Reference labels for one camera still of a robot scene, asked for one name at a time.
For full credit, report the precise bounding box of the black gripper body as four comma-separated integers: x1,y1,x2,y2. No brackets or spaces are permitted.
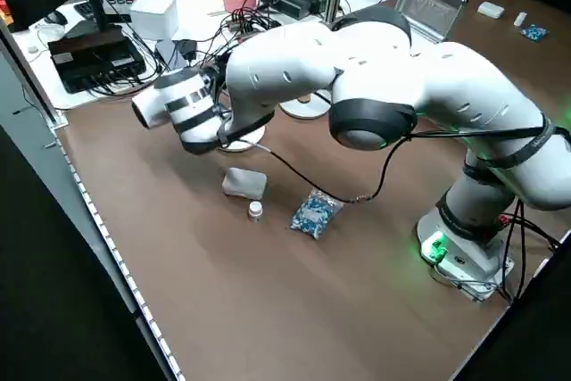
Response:
203,54,233,87

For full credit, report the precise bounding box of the silver aluminium medical kit case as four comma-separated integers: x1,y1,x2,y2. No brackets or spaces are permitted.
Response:
394,0,469,46

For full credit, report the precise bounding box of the white round plate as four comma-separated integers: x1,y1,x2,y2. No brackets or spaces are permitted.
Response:
219,124,268,153

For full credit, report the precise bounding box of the gray round plate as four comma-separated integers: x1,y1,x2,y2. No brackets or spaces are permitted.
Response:
277,89,335,121

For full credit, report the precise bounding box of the black plug adapter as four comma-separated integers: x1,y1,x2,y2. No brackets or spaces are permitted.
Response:
175,37,200,66

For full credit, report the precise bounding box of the black usb hub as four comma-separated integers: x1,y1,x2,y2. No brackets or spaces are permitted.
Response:
221,14,280,38

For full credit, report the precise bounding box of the white cube box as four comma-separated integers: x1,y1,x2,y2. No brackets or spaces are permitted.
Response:
128,0,178,41

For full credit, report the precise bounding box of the white plastic case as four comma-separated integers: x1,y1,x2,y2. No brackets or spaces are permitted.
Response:
220,166,269,200
476,0,506,20

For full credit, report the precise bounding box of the black network device box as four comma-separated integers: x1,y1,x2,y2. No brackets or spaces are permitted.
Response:
46,31,148,95

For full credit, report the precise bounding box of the computer mouse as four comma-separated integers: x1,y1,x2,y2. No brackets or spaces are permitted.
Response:
43,9,70,27

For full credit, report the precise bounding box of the blue capsule bag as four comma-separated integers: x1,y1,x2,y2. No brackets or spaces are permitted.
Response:
288,186,346,242
518,23,550,43

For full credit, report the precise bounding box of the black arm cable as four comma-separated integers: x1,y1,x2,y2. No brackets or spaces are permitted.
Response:
247,128,557,203

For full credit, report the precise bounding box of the aluminium table frame rail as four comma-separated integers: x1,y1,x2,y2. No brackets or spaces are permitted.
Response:
0,19,186,381

